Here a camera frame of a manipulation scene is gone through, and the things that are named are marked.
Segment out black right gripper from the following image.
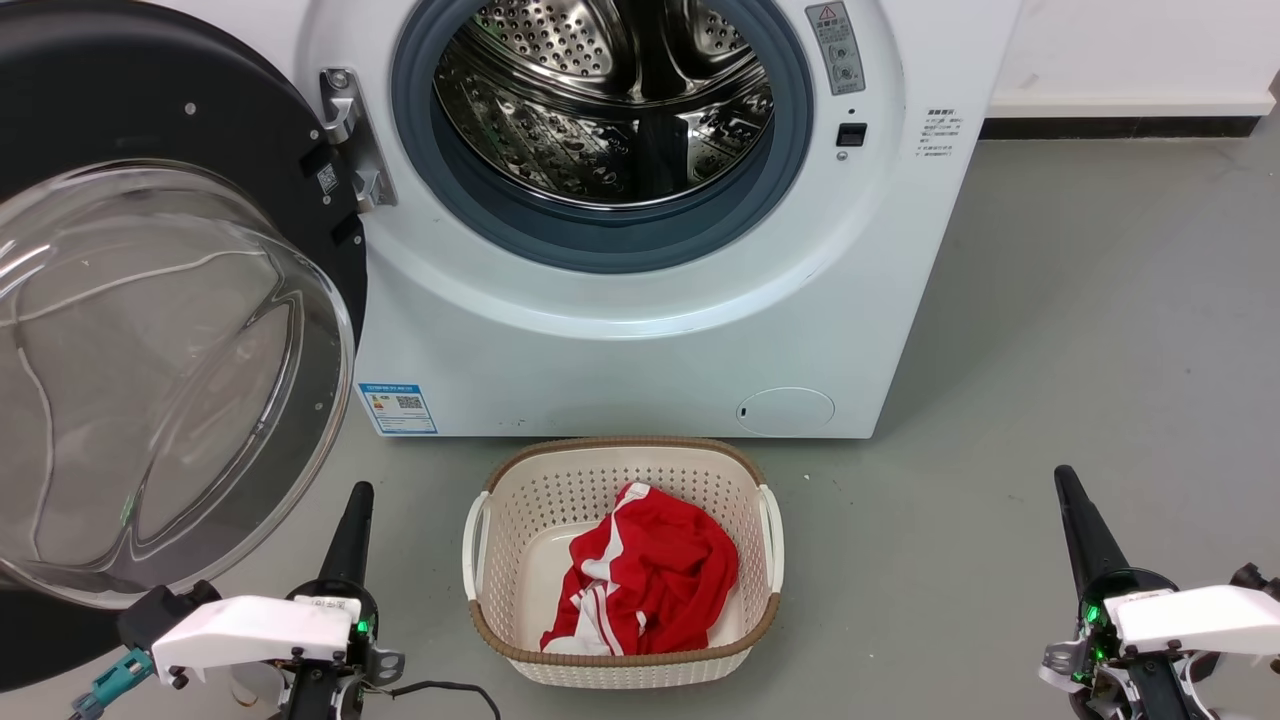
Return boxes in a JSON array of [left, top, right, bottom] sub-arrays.
[[1036, 465, 1226, 720]]

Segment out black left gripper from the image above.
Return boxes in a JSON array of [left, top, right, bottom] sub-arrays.
[[280, 481, 407, 720]]

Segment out black round glass washer door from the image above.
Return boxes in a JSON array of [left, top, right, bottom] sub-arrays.
[[0, 0, 369, 693]]

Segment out white front-load washing machine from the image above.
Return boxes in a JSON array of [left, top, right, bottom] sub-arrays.
[[150, 0, 1024, 441]]

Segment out metal door hinge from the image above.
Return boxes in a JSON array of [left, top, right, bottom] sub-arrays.
[[318, 67, 399, 212]]

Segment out blue energy label sticker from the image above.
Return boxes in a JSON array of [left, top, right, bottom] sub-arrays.
[[357, 383, 439, 436]]

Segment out cream plastic laundry basket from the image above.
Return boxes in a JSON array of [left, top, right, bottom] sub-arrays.
[[462, 436, 786, 690]]

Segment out red and white garment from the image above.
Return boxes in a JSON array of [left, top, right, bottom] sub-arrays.
[[540, 481, 741, 658]]

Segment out stainless steel washer drum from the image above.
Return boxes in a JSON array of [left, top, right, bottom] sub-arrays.
[[432, 0, 777, 212]]

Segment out grey warning sticker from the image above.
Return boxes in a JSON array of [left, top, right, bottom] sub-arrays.
[[805, 0, 867, 97]]

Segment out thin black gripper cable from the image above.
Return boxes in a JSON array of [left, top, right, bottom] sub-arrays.
[[368, 680, 502, 720]]

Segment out teal cable connector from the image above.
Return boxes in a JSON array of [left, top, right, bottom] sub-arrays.
[[68, 647, 154, 720]]

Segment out thick white cable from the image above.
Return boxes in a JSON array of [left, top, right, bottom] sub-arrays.
[[0, 249, 269, 329]]

